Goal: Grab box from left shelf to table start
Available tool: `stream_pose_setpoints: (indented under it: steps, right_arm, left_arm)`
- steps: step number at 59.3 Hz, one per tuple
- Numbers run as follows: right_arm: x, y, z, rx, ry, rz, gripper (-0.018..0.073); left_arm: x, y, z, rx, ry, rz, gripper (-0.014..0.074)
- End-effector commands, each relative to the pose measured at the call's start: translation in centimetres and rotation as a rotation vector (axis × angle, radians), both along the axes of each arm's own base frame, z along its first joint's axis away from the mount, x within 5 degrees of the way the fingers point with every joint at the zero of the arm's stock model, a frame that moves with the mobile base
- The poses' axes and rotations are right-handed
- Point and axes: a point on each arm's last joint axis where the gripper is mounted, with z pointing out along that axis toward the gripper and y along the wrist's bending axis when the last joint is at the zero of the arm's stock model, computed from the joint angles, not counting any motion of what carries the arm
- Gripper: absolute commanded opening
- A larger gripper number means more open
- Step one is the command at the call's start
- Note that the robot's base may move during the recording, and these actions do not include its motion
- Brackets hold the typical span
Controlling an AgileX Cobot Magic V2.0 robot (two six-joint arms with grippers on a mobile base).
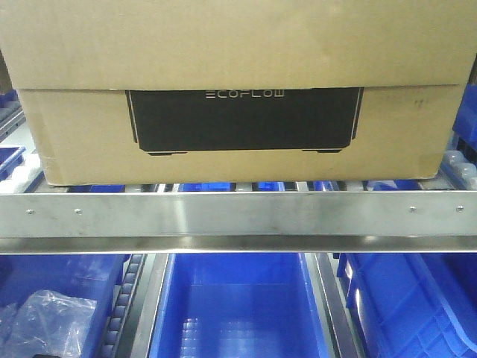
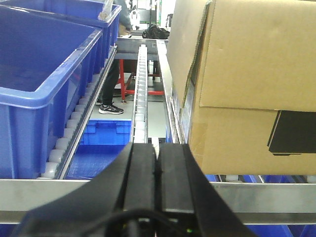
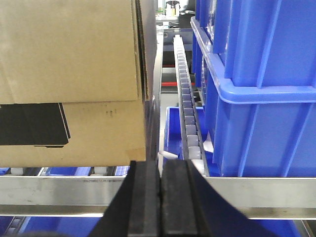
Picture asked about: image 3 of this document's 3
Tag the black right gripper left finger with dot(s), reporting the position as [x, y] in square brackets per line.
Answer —
[135, 209]

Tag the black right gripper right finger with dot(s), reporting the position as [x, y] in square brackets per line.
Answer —
[192, 208]

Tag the brown cardboard box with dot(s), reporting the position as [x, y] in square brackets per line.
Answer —
[76, 82]

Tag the blue bin on lower shelf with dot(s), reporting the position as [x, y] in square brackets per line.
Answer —
[173, 140]

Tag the white roller conveyor track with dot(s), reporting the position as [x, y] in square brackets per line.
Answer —
[192, 145]

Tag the lower stacked blue crate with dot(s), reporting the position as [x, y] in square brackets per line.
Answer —
[255, 132]

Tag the stacked blue crate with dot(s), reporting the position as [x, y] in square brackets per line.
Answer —
[262, 42]
[255, 132]

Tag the upper stacked blue crate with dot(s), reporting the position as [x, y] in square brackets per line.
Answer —
[262, 42]

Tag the metal shelf divider rail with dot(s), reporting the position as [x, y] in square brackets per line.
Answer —
[153, 130]

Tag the metal shelf front rail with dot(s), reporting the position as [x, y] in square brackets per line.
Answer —
[88, 196]

